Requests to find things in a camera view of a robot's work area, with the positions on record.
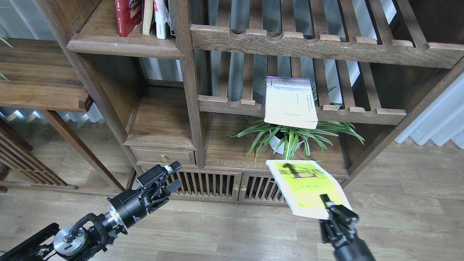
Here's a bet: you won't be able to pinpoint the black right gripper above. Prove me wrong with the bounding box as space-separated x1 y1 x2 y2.
319 194 375 261

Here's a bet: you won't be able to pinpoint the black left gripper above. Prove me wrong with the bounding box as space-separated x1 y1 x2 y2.
107 161 182 229

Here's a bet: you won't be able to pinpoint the yellow green cover book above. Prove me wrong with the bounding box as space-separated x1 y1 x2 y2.
266 160 352 219

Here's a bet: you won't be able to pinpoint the pale purple cover book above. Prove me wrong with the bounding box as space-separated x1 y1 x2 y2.
265 76 318 129

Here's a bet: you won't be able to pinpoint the red cover book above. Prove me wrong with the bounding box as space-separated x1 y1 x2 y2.
115 0 143 37

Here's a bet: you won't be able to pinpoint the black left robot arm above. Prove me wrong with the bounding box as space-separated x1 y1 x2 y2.
1 161 182 261

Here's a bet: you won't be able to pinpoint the white curtain behind shelf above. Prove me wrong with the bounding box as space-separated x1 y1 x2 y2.
140 0 396 103

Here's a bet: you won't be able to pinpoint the spider plant green leaves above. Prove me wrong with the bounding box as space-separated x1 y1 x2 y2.
227 77 365 163

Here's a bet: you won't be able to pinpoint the white plant pot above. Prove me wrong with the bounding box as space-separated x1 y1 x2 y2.
269 131 305 159

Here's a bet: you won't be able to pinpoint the dark wooden bookshelf cabinet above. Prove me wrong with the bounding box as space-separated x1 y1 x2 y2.
35 0 463 203

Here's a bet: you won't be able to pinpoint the white curtain right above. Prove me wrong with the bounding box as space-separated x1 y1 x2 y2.
395 74 464 149

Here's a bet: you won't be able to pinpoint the slatted wooden rack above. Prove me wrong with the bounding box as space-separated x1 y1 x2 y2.
0 119 78 190

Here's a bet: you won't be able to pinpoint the white red upright book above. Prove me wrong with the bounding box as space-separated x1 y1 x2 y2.
154 0 170 40

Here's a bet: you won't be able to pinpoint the brown wooden side table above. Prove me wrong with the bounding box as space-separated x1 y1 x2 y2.
1 38 125 192

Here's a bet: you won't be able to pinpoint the dark upright book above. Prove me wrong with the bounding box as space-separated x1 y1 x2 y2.
167 0 176 39

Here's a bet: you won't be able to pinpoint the tan upright book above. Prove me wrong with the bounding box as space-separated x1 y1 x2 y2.
141 0 154 35

